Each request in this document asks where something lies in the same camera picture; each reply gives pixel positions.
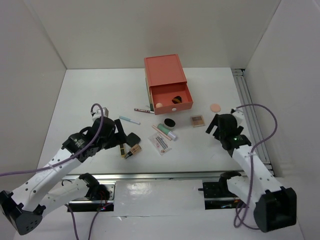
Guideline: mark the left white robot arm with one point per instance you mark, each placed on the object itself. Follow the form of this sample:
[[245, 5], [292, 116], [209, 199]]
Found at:
[[27, 205]]

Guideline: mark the black gold lipstick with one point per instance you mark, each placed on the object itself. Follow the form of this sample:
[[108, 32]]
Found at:
[[122, 150]]

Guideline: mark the aluminium front rail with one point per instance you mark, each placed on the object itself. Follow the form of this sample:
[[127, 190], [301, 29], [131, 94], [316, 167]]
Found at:
[[158, 176]]

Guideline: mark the beige makeup sponge egg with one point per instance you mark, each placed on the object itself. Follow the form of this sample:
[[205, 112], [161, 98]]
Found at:
[[159, 105]]

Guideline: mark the red lip gloss tube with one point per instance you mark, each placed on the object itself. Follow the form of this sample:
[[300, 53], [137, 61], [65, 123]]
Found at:
[[143, 111]]

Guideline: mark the green cream tube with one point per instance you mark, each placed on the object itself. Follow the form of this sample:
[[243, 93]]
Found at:
[[166, 131]]

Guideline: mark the foundation bottle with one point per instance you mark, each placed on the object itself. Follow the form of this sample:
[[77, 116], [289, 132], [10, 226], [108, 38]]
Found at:
[[133, 151]]

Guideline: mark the pink concealer stick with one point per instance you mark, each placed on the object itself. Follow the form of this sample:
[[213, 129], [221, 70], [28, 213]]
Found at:
[[161, 132]]

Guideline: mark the black lid cream jar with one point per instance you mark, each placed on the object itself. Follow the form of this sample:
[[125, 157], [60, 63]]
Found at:
[[169, 123]]

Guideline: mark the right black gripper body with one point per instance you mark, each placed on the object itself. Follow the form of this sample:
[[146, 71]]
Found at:
[[217, 134]]

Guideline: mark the black square compact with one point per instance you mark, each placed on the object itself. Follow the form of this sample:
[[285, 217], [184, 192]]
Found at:
[[132, 139]]

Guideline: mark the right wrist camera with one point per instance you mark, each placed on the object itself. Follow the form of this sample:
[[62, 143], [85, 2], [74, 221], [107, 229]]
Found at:
[[238, 114]]

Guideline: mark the aluminium side rail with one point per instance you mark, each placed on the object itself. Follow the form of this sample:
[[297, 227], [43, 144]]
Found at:
[[251, 116]]

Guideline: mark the eyeshadow palette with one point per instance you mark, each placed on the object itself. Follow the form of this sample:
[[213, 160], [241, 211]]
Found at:
[[197, 121]]

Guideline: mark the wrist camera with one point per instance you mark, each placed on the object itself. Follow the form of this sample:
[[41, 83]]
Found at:
[[238, 114], [97, 114]]

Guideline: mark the salmon top drawer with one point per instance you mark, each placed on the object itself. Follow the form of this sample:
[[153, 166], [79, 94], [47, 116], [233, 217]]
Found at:
[[170, 98]]

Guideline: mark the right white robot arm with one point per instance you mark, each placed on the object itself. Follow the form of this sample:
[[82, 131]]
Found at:
[[274, 206]]

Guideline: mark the light blue eyeliner pencil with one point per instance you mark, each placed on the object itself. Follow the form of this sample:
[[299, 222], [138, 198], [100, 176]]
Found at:
[[129, 120]]

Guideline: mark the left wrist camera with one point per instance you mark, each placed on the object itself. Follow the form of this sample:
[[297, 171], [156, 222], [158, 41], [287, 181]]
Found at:
[[97, 114]]

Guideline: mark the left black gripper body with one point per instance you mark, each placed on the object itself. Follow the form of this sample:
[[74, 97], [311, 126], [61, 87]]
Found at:
[[112, 140]]

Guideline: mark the three-drawer organizer box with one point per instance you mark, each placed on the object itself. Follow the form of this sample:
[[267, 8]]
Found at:
[[163, 70]]

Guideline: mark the round pink powder puff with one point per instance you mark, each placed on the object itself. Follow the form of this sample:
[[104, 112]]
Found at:
[[216, 108]]

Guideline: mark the black orange makeup brush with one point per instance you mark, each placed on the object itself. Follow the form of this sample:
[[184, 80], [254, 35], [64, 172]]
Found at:
[[177, 100]]

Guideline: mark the sticker packet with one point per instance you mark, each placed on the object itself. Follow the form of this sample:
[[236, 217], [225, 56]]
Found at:
[[159, 143]]

